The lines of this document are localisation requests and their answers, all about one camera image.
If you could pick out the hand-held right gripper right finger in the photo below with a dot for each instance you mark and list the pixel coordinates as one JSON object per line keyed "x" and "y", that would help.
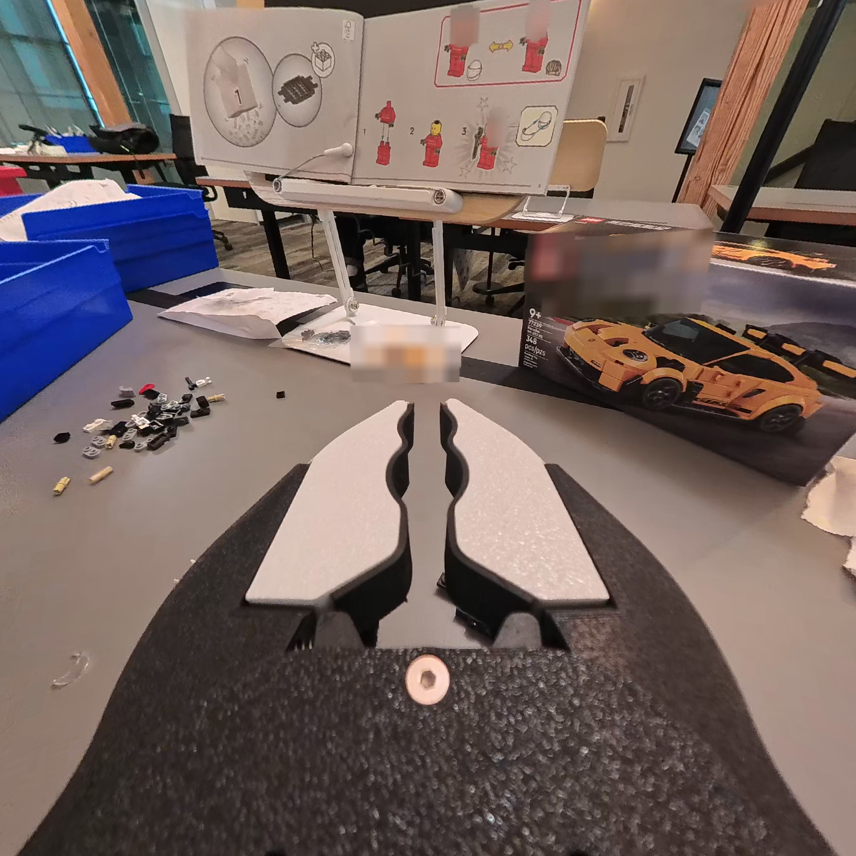
{"x": 521, "y": 528}

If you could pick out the clear curved toy piece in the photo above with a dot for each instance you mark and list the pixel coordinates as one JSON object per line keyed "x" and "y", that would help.
{"x": 72, "y": 672}

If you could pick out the black bag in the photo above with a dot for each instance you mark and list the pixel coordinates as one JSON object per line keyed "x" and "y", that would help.
{"x": 124, "y": 139}

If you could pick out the clear bag of small parts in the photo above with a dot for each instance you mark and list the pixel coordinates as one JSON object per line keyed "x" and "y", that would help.
{"x": 321, "y": 338}

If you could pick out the toy instruction booklet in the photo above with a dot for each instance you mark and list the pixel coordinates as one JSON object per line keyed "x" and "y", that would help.
{"x": 301, "y": 134}

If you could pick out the wooden pillar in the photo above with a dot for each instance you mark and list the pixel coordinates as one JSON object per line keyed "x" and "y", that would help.
{"x": 93, "y": 60}
{"x": 735, "y": 100}

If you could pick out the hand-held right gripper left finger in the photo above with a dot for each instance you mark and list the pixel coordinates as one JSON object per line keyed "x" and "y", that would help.
{"x": 334, "y": 528}

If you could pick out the white printed paper bag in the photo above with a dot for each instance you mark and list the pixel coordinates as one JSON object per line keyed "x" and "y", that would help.
{"x": 836, "y": 501}
{"x": 234, "y": 314}
{"x": 67, "y": 200}

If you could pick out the black toy car box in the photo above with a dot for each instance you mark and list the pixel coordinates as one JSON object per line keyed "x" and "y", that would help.
{"x": 669, "y": 401}

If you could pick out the framed wall picture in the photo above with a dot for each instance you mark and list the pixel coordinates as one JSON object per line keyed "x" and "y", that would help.
{"x": 628, "y": 110}

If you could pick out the black studded toy plate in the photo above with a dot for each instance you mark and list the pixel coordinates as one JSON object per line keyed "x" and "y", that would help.
{"x": 473, "y": 618}

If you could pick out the black slanted pole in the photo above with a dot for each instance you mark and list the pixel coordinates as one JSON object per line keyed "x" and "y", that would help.
{"x": 782, "y": 113}

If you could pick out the blue plastic bin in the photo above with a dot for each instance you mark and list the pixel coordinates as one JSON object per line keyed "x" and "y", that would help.
{"x": 160, "y": 227}
{"x": 53, "y": 321}

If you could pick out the black office chair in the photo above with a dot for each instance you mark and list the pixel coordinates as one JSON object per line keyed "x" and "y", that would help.
{"x": 190, "y": 160}
{"x": 401, "y": 261}
{"x": 822, "y": 157}

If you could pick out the grey top table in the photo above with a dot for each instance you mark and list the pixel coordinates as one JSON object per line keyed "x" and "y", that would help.
{"x": 782, "y": 200}

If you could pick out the pile of small toy bricks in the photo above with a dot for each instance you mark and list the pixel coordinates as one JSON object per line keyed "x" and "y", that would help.
{"x": 160, "y": 418}

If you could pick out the black wall screen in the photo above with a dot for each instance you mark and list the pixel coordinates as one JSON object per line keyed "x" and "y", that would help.
{"x": 699, "y": 117}

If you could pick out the white and wood book stand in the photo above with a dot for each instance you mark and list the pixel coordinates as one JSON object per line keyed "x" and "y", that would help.
{"x": 368, "y": 197}

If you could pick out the wooden top table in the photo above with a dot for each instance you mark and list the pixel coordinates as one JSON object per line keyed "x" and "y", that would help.
{"x": 87, "y": 159}

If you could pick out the grey desk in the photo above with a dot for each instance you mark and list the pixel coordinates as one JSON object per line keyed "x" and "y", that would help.
{"x": 167, "y": 568}

